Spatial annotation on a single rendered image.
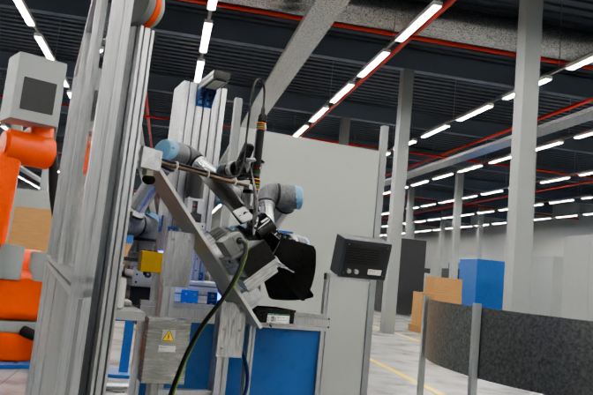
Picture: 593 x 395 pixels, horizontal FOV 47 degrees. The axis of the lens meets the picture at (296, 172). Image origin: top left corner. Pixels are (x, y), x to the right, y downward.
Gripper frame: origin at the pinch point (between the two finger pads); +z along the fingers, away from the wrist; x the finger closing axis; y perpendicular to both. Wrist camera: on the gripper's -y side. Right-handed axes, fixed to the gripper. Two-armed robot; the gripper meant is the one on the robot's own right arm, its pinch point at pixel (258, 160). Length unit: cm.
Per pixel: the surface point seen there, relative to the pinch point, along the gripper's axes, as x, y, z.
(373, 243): -77, 27, -18
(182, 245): 34, 39, 11
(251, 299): 3, 56, 13
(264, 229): 1.6, 29.3, 13.6
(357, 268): -71, 40, -22
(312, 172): -128, -28, -161
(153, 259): 27, 45, -38
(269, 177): -96, -19, -166
